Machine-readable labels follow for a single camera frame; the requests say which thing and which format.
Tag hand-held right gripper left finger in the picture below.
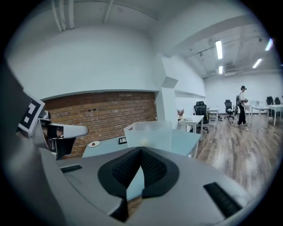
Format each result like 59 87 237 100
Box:
97 146 142 197

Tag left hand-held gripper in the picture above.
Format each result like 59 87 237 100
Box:
15 90 89 160

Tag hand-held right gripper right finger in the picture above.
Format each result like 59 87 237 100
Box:
140 146 180 199

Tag translucent white plastic basket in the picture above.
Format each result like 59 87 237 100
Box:
123 121 173 151

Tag white office desk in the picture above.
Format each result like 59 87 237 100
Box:
267 104 283 127
249 105 270 127
207 106 219 129
178 115 205 142

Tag white ceiling pipes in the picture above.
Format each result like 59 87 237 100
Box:
51 0 75 32

